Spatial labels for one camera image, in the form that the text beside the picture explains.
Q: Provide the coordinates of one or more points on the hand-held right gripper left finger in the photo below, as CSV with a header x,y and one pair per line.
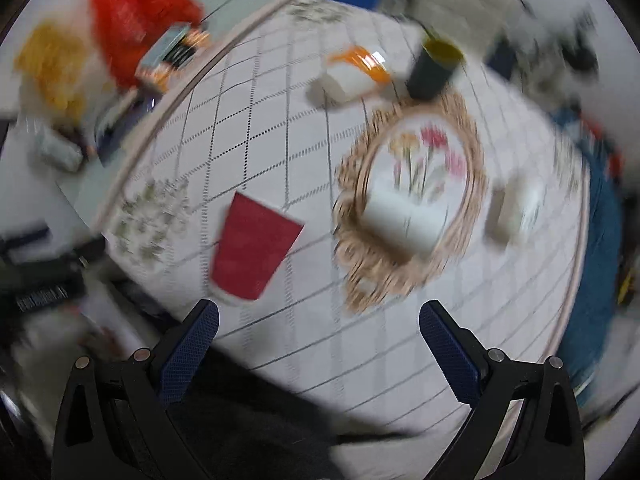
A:
x,y
187,347

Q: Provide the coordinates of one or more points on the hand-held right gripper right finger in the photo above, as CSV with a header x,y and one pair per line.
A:
x,y
450,347

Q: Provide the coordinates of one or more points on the red plastic cup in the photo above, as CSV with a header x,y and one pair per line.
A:
x,y
252,250

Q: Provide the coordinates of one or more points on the white cup on plate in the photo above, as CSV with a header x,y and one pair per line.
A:
x,y
405,215

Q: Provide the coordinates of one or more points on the small white cup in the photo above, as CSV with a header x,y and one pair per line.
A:
x,y
515,210

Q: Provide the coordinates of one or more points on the dark cup with yellow inside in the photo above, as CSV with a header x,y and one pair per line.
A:
x,y
434,70

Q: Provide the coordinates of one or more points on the round floral woven placemat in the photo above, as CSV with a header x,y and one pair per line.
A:
x,y
410,200

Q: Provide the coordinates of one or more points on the black device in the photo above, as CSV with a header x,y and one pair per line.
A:
x,y
40,280

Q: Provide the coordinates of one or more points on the blue cloth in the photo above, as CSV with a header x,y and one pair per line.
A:
x,y
595,240

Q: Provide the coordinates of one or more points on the white checked tablecloth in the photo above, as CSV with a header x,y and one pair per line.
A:
x,y
310,170

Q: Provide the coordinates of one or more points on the grey small box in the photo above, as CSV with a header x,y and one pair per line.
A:
x,y
60,149

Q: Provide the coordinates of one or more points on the orange and white container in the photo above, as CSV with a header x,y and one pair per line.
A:
x,y
357,72

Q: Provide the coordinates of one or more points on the orange and grey snack packet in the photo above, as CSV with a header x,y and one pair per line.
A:
x,y
172,57

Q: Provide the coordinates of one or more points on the yellow plastic bag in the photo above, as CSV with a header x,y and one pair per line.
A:
x,y
52,70

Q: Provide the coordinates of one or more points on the red plastic bag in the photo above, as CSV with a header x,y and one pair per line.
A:
x,y
135,25

